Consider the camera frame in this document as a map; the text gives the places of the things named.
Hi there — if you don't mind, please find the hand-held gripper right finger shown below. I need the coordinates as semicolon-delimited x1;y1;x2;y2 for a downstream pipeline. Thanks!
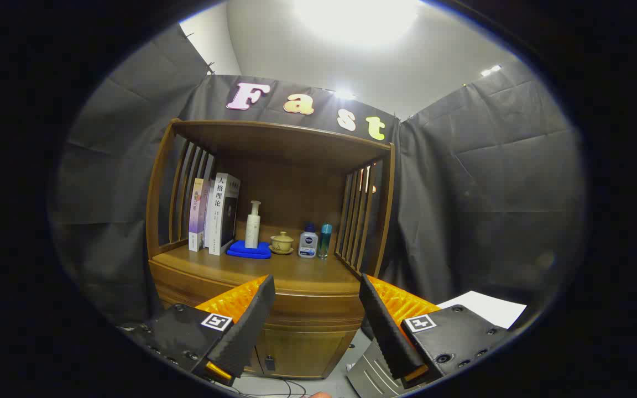
358;273;518;387

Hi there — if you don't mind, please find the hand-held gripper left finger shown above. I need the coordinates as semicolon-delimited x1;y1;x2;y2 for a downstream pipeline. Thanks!
122;275;276;387

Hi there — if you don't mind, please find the brown wooden drawer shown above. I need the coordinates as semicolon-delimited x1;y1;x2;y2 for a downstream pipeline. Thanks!
150;260;366;332

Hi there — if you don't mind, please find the brown wooden cabinet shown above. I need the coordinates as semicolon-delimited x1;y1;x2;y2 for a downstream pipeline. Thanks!
145;118;396;380

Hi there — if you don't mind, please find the wooden countertop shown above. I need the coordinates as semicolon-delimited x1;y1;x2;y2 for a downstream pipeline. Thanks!
153;243;361;294

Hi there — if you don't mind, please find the grey ribbed plastic panel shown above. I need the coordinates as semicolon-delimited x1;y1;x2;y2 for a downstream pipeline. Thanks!
346;337;424;397

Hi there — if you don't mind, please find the blue folded cloth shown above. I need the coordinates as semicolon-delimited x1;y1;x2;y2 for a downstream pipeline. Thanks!
226;239;272;259

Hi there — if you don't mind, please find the beige lidded teacup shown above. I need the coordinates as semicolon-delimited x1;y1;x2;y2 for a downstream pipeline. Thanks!
269;231;295;255

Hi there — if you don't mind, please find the white pump bottle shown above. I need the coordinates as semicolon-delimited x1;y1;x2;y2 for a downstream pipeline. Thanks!
244;200;262;249

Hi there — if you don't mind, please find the white lotion bottle blue cap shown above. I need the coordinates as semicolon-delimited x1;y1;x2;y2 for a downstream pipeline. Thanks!
298;223;319;259

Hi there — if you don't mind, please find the white flat panel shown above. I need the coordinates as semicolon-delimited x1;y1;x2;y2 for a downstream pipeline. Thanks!
436;291;528;329

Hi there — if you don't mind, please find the thick white book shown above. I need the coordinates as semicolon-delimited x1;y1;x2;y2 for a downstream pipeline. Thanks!
208;172;241;256

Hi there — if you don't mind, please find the purple book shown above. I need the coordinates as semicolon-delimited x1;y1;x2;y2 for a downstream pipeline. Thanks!
189;177;211;253

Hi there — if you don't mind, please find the black floor cable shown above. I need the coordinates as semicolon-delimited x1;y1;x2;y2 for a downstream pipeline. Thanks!
230;375;308;398

